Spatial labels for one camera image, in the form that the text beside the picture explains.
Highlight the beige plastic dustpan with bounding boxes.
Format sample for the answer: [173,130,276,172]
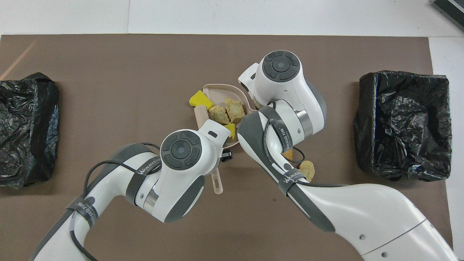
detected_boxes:
[202,83,254,149]

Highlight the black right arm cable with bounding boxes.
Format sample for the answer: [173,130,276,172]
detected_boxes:
[263,100,348,189]

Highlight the brown table mat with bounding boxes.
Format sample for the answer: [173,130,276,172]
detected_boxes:
[0,34,454,261]

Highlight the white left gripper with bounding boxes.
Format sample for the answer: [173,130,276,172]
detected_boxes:
[198,120,232,162]

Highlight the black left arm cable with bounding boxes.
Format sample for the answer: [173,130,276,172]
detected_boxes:
[69,142,162,261]

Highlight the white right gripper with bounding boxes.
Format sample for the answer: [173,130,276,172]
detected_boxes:
[238,62,260,93]

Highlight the yellow sponge chunk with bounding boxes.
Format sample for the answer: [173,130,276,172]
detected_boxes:
[189,90,214,110]

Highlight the beige hand brush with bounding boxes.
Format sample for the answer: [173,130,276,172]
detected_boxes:
[194,105,224,195]

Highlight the black bag lined bin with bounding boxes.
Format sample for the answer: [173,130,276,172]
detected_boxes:
[354,70,453,182]
[0,72,60,189]

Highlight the beige sponge scrap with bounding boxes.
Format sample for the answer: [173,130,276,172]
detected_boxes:
[224,98,246,123]
[299,161,315,183]
[208,105,231,125]

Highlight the grey ribbed device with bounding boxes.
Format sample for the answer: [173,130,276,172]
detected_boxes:
[431,0,464,31]

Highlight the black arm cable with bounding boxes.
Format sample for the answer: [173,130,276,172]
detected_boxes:
[263,100,348,189]
[69,142,162,261]

